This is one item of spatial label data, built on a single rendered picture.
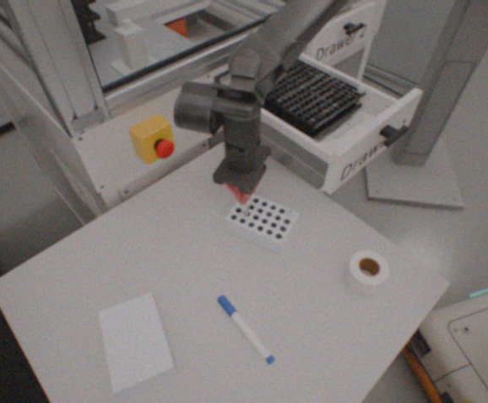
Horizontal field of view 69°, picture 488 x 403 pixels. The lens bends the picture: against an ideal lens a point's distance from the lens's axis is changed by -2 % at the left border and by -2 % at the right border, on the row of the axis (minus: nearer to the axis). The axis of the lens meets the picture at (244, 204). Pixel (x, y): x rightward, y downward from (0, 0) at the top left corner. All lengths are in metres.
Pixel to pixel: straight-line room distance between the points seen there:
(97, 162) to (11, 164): 1.59
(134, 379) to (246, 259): 0.28
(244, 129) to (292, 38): 0.14
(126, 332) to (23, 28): 0.45
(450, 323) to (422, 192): 0.82
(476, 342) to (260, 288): 0.82
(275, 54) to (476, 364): 1.05
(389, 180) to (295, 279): 1.33
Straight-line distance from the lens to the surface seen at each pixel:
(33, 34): 0.62
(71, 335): 0.69
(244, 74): 0.51
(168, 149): 0.72
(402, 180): 1.98
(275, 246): 0.68
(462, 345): 1.30
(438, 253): 1.80
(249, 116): 0.51
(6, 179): 2.24
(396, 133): 0.75
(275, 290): 0.66
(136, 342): 0.59
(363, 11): 1.19
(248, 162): 0.56
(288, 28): 0.54
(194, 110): 0.54
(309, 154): 0.72
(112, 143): 0.74
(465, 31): 1.69
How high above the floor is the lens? 1.35
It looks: 51 degrees down
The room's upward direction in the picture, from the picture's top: straight up
